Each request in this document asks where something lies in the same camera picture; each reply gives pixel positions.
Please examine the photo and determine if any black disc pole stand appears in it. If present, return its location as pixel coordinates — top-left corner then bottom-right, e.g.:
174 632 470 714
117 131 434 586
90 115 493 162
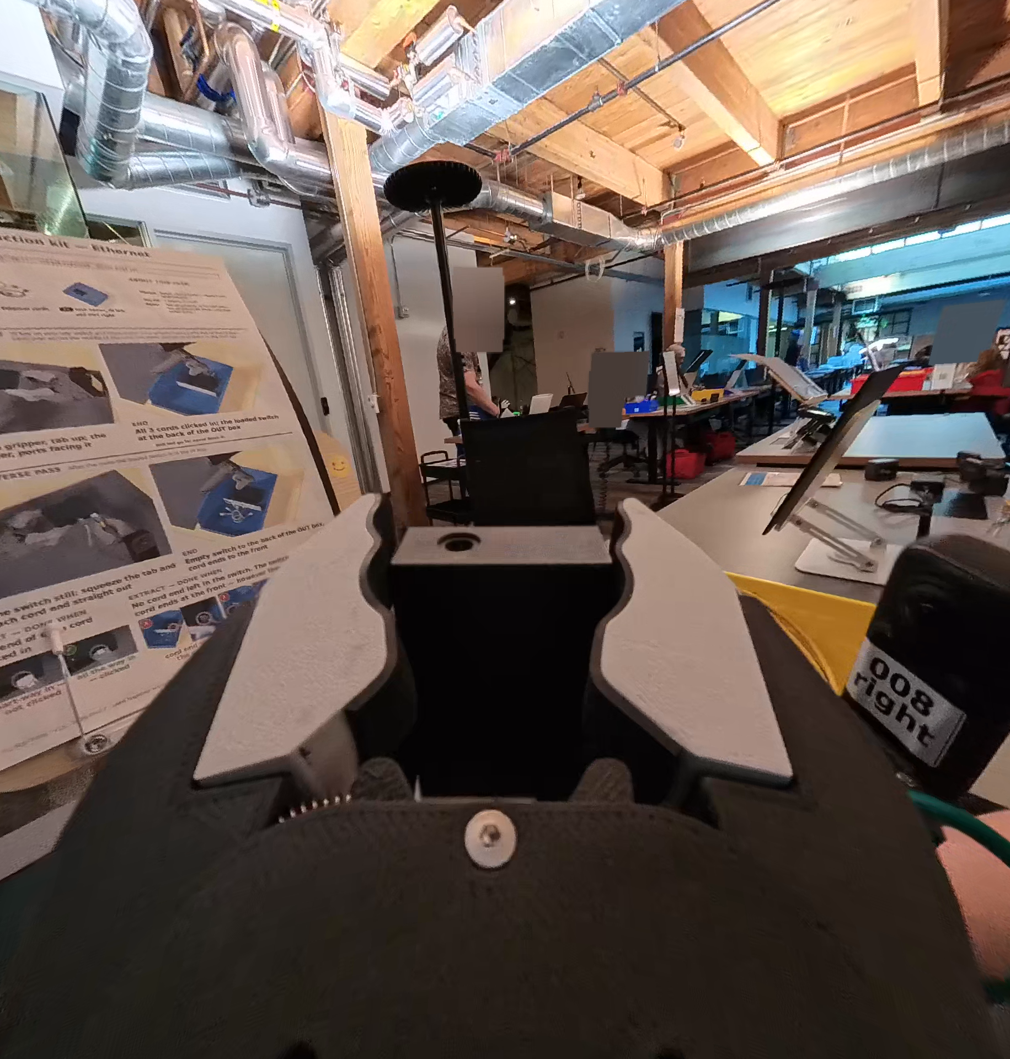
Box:
383 161 485 415

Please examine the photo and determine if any black ethernet switch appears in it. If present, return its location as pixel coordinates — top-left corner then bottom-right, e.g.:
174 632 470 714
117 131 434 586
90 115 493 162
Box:
389 525 615 799

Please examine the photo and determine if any wooden beam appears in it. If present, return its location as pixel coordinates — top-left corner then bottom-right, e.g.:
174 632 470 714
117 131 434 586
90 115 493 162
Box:
317 108 430 531

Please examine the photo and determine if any large black bin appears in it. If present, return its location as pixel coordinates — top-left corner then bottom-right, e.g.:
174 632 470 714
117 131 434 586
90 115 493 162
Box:
459 408 598 528

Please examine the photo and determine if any person's right hand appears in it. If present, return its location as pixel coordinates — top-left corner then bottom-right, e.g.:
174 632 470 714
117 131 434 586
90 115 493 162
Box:
937 809 1010 981

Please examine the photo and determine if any printed instruction sheet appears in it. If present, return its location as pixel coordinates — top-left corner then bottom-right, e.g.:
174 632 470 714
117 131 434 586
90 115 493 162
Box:
0 222 340 779

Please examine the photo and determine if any yellow plastic bin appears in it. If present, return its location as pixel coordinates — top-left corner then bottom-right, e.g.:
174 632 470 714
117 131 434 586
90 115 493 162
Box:
724 571 878 696

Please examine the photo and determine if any green ethernet cable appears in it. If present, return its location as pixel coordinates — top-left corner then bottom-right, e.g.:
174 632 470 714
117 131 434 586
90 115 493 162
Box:
909 790 1010 1006

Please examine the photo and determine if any long silver ceiling duct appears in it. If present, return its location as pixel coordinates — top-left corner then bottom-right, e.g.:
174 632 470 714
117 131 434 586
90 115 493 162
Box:
472 108 1010 258

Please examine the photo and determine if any silver elbow duct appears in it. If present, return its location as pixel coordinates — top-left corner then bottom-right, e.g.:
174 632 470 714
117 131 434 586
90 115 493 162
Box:
25 0 340 200

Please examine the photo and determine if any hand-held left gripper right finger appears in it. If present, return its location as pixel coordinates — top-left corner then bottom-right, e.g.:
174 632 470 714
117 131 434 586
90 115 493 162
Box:
594 497 795 787

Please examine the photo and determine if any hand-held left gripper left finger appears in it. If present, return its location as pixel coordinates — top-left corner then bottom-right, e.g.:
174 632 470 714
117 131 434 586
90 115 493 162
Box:
192 493 400 787

